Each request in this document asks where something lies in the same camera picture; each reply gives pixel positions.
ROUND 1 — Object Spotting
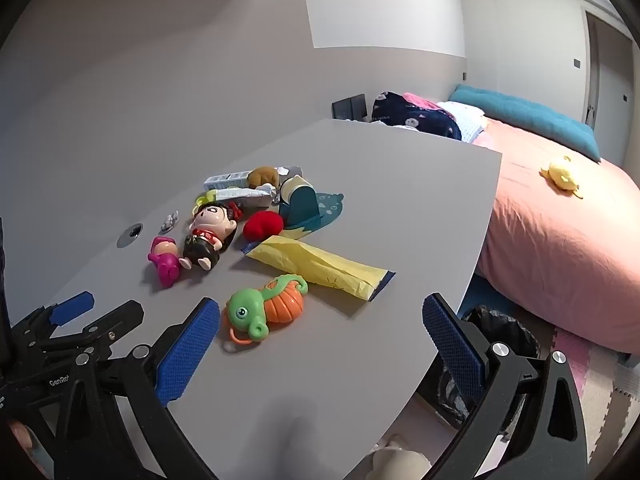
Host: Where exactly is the green and orange seahorse toy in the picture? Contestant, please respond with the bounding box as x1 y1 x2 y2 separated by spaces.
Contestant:
222 274 310 353

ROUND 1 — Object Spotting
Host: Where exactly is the white tissue packet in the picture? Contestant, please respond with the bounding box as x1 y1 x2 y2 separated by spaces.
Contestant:
215 183 278 207

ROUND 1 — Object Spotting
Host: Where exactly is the yellow plastic packet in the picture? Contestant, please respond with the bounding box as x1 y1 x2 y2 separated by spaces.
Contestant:
241 235 397 303

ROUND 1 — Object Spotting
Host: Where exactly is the red heart plush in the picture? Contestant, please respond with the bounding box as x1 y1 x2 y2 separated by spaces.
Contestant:
243 211 285 242

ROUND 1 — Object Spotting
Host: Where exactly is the pink bed duvet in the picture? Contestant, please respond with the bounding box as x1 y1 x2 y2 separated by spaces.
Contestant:
470 117 640 356

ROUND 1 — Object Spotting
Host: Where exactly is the brown bear plush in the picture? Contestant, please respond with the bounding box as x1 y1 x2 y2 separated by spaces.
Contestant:
248 166 281 188

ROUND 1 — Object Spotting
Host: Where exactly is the person's left hand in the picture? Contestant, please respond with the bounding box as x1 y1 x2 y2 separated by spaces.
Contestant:
7 420 40 463

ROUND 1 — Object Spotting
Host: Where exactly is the teal pillow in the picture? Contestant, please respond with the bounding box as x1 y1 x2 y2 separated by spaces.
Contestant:
447 83 602 163

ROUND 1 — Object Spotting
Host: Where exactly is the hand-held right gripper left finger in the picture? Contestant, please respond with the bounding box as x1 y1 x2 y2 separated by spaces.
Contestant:
52 296 221 480

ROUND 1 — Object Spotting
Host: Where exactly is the yellow plush toy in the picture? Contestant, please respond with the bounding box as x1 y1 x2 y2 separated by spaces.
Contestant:
539 156 585 200

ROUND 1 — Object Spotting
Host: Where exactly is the grey room door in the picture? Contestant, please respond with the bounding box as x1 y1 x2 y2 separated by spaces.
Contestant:
582 7 640 171

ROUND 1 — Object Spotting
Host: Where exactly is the round metal table grommet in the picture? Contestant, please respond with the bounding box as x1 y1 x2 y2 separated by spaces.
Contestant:
116 223 144 248

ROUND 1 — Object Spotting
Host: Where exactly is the black-haired doll figure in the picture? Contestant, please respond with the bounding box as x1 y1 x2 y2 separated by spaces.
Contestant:
178 201 245 272

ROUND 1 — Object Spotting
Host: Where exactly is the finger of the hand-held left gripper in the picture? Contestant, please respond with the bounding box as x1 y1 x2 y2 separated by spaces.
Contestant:
11 291 96 342
41 300 146 357

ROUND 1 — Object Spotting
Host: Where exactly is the white dotted cloth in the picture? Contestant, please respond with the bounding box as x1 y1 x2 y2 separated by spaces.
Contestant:
436 101 488 143

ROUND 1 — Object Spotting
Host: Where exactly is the long white carton box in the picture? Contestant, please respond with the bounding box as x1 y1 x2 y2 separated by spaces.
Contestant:
204 166 304 192

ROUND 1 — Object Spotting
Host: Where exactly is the teal paper cup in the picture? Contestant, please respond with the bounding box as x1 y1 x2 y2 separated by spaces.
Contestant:
277 174 318 231

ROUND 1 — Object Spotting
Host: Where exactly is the bin with black bag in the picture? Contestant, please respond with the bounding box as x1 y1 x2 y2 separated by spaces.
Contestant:
430 304 542 431

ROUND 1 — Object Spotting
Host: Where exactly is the white plush toy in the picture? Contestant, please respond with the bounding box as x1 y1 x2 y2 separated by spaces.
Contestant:
367 435 433 480

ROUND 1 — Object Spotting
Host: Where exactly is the pastel foam floor mat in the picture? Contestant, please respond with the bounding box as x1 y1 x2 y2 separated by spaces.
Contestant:
550 327 633 466

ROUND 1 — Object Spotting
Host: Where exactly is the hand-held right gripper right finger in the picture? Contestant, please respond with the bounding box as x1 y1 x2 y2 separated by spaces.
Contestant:
421 292 588 480

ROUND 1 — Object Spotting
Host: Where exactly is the pink figure toy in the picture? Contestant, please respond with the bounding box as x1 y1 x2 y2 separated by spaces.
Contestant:
147 236 182 288

